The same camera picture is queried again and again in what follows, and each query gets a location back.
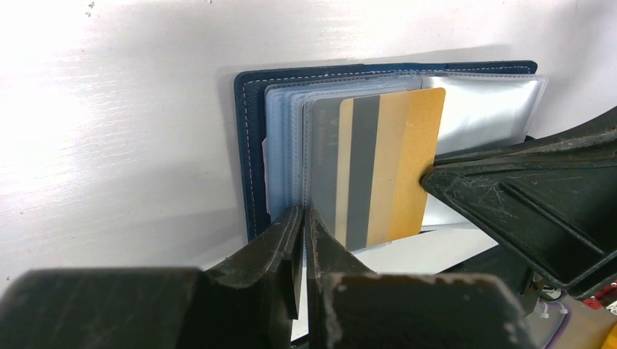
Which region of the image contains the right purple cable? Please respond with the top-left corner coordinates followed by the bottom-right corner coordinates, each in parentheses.
top-left (539, 300), bottom-right (572, 338)

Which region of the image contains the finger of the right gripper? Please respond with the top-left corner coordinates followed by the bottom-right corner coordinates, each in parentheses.
top-left (421, 109), bottom-right (616, 300)

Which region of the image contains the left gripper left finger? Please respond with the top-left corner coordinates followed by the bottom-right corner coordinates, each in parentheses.
top-left (1, 206), bottom-right (304, 348)

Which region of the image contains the blue leather card holder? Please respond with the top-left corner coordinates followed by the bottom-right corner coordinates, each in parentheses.
top-left (234, 61), bottom-right (547, 238)

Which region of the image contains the gold credit card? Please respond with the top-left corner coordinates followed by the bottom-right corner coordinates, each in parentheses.
top-left (334, 88), bottom-right (446, 251)

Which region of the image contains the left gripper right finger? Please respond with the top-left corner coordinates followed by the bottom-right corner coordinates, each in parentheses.
top-left (304, 209), bottom-right (534, 348)

